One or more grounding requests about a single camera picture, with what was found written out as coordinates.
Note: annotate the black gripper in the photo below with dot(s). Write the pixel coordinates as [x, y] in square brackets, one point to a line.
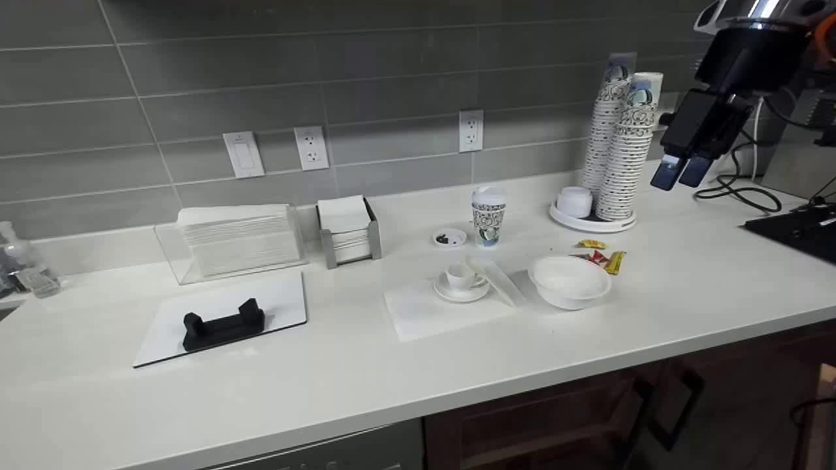
[703, 125]

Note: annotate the long yellow sachet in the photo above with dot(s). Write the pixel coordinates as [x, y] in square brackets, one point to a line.
[615, 262]

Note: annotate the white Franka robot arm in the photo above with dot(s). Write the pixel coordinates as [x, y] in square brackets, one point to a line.
[752, 54]

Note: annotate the white bowl plate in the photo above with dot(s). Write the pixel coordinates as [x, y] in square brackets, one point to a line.
[571, 280]

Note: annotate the patterned paper cup stack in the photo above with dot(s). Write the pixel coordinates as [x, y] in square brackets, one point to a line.
[628, 157]
[599, 133]

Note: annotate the small white cup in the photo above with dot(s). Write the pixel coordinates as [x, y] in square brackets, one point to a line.
[577, 202]

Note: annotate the short yellow sachet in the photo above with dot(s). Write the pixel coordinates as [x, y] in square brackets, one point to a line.
[592, 244]

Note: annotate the round white cup tray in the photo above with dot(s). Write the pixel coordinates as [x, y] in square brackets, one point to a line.
[577, 224]

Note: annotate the red sachet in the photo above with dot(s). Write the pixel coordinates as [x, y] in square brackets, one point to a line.
[596, 258]

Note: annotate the lidded patterned paper cup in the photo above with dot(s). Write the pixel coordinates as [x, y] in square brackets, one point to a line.
[490, 219]

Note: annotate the small white round dish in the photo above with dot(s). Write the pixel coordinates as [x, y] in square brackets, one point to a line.
[451, 240]

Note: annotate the white teacup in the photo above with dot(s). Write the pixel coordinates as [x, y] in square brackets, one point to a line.
[460, 276]

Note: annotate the white saucer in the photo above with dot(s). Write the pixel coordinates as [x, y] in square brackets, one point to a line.
[464, 297]

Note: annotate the dark wooden cabinet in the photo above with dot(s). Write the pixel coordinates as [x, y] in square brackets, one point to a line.
[539, 426]

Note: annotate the white rectangular mat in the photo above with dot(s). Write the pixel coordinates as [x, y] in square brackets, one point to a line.
[426, 317]

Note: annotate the metal napkin holder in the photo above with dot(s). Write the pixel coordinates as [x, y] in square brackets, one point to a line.
[378, 237]

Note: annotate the white napkin stack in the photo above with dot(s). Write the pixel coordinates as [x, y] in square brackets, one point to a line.
[344, 216]

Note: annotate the white flat board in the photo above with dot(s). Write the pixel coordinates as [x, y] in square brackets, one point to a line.
[283, 304]

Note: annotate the clear acrylic box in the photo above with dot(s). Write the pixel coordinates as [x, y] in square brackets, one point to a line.
[228, 244]

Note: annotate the black bone-shaped object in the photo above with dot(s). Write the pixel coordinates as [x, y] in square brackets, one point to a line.
[224, 327]

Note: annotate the black flat base plate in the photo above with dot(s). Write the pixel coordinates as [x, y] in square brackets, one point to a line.
[797, 231]

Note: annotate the white wall outlet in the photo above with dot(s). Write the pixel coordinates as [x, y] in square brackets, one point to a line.
[472, 133]
[313, 147]

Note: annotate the white light switch plate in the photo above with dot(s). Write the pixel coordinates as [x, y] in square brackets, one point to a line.
[244, 155]

